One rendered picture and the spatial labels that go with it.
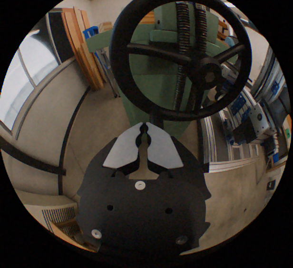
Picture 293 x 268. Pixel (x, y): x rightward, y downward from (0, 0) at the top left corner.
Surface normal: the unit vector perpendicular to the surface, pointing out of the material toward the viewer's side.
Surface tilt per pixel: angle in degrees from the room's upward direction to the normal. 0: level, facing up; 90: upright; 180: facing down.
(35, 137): 90
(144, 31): 90
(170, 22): 90
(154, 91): 90
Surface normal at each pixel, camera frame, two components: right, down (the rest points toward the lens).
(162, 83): 0.00, 0.84
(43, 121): 1.00, -0.08
